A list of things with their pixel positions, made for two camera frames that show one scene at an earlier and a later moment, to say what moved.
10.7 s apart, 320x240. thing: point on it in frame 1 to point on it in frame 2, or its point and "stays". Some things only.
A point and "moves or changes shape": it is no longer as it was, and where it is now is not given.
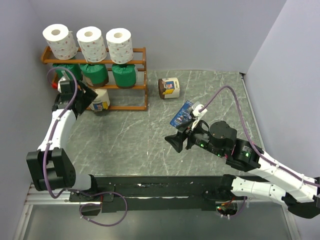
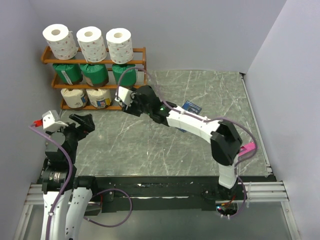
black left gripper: (89, 96) to (86, 122)
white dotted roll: (91, 42) stays
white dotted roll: (61, 40) stays
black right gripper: (176, 140) to (131, 109)
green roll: (75, 68) stays
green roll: (98, 73) stays
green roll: (125, 75) stays
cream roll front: (102, 101) moves or changes shape
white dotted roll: (120, 46) stays
